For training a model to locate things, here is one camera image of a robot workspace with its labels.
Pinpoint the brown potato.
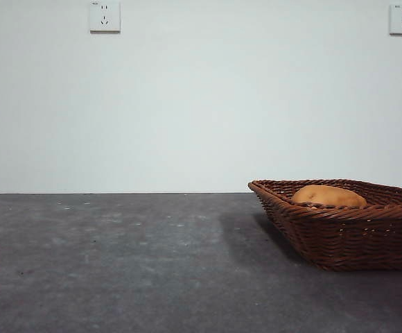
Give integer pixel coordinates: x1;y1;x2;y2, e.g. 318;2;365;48
292;185;367;209

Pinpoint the brown wicker basket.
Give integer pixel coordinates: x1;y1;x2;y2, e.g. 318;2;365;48
248;178;402;272

